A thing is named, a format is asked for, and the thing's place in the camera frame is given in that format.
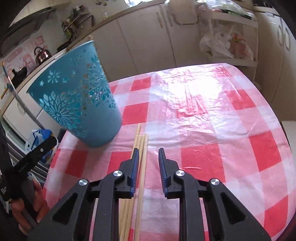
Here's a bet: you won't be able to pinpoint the black range hood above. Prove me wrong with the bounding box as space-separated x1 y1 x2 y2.
0 7 53 47

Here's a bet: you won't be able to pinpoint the white rolling shelf cart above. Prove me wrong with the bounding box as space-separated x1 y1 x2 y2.
200 7 259 81

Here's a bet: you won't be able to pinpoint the black wok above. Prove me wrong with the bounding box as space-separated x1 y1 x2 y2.
11 67 28 81

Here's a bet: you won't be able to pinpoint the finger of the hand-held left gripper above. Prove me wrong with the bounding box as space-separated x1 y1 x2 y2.
34 137 59 163

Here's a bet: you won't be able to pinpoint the pink wall stickers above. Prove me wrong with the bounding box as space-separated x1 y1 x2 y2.
2 35 47 77

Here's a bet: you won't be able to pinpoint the person's left hand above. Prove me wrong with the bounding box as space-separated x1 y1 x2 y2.
10 179 49 235

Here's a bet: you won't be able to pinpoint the beige hanging cloth bag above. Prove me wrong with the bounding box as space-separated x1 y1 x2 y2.
165 0 199 25

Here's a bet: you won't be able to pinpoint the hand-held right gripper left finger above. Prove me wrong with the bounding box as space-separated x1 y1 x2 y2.
27 148 140 241

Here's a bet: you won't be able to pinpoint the wall utensil rack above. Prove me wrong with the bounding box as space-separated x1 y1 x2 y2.
62 8 95 37

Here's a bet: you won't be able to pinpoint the orange printed plastic bag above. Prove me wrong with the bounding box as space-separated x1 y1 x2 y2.
229 32 253 59

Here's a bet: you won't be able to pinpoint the long wooden chopstick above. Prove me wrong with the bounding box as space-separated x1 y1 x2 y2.
134 133 149 241

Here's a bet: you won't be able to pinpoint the white tall door cabinets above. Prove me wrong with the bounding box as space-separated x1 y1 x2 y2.
254 9 296 121

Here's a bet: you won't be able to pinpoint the white wooden stool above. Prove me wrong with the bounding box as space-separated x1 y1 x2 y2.
281 120 296 149

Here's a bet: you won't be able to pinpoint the steel stovetop kettle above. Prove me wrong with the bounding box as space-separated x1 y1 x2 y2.
34 46 52 63

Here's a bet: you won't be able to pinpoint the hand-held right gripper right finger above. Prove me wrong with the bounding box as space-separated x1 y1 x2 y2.
158 148 271 241

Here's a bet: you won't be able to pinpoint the white base cabinets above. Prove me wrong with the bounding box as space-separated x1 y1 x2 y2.
0 2 204 130

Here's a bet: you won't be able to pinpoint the red white checkered tablecloth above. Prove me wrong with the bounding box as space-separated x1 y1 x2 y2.
43 62 296 241

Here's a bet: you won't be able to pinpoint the blue perforated plastic bucket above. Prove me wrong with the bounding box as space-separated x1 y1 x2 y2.
27 40 123 148

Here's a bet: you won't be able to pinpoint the blue-topped mop handle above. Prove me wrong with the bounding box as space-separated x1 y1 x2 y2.
2 61 15 93

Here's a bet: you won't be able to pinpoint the pile of wooden chopsticks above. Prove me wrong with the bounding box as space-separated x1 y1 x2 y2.
119 123 145 241

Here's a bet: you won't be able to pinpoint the clear plastic bag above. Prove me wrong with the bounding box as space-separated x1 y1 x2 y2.
201 0 255 19

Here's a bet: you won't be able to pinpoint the blue and white plastic bag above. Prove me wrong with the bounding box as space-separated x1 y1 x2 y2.
25 128 59 164

